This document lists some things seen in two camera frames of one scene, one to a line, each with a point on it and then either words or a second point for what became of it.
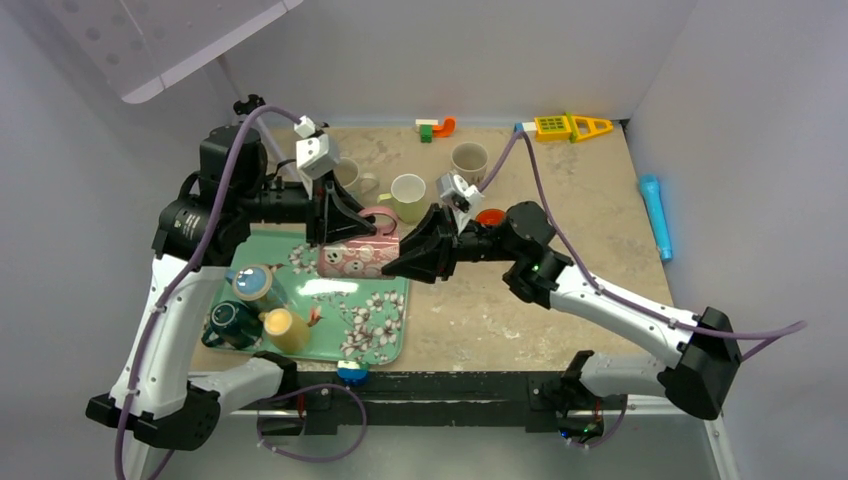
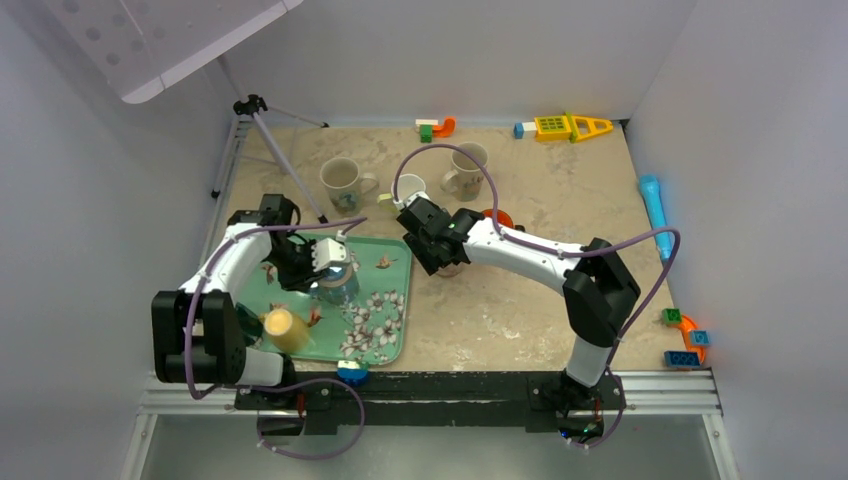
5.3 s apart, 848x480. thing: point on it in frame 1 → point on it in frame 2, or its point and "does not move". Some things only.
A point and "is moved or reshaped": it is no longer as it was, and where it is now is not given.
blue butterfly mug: [256, 283] → [337, 285]
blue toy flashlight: [651, 192] does not move
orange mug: [491, 217] does not move
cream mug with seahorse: [347, 172] does not move
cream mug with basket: [469, 160] does not move
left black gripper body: [317, 217] → [294, 263]
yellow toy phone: [569, 127] does not move
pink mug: [360, 257] is moved or reshaped
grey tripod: [245, 103] does not move
